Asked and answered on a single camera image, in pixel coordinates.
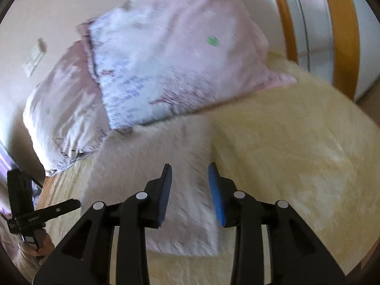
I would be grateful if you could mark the wooden headboard with white panels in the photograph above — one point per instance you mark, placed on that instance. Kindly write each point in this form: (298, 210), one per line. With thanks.
(326, 26)

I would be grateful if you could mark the white wall switch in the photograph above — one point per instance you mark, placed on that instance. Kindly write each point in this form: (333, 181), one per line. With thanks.
(35, 58)

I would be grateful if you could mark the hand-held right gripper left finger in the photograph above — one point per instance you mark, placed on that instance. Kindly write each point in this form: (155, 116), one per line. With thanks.
(164, 197)

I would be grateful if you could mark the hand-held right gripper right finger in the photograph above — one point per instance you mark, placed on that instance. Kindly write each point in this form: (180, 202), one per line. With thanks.
(216, 197)

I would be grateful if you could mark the yellow patterned bed sheet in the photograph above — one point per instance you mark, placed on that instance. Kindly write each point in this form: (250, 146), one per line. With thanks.
(297, 160)

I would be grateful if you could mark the pink floral pillow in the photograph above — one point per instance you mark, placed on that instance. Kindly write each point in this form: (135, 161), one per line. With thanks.
(62, 112)

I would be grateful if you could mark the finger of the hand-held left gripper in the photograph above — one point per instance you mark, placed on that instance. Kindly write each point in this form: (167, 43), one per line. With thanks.
(61, 209)

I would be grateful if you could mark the floral pillow with tree print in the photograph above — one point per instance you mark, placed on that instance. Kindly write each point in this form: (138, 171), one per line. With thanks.
(178, 53)

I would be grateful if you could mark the person's left hand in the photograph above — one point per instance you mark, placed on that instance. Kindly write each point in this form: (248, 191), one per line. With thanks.
(44, 245)

